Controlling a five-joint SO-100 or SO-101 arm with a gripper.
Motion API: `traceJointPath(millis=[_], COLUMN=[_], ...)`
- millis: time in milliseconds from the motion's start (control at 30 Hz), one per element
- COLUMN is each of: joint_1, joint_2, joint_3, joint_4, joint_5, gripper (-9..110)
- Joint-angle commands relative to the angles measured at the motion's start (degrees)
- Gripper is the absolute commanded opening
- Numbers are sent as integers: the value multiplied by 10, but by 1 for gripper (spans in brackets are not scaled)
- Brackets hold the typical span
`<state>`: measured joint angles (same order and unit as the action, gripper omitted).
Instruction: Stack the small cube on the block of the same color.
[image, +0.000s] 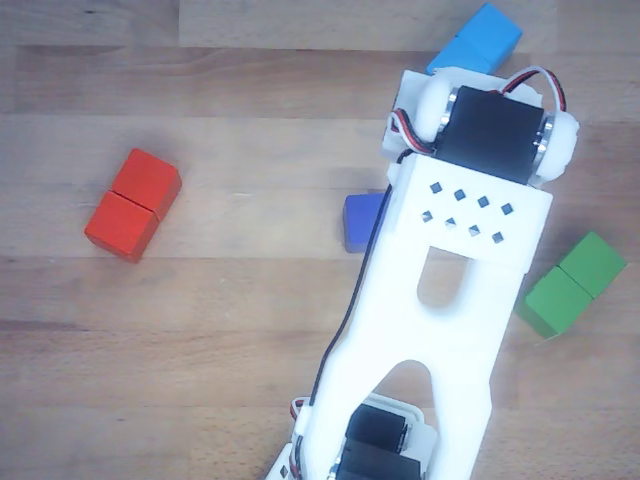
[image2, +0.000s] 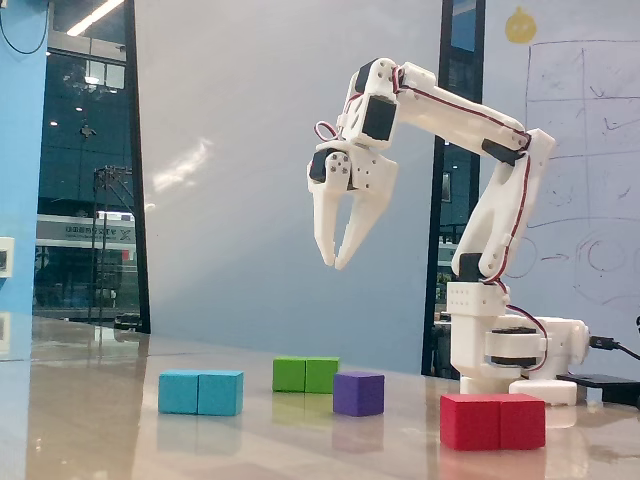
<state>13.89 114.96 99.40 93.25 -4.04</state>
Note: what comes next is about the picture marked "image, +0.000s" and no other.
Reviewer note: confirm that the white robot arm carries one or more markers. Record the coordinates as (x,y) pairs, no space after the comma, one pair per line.
(450,325)

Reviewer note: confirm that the small purple-blue cube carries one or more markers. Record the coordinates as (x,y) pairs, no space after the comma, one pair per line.
(360,220)

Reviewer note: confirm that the red long block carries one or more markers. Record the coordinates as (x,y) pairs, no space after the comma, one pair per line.
(130,210)

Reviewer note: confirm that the green long block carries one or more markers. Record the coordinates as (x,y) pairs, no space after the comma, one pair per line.
(570,290)

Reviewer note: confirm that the light blue long block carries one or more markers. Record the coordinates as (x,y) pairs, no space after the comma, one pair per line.
(480,40)

